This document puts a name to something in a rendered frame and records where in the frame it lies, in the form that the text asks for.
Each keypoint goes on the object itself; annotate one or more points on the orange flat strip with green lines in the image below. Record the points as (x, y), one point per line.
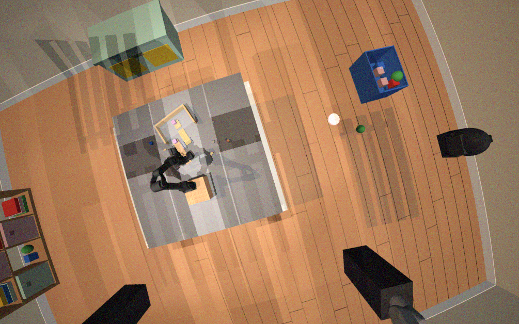
(185, 137)

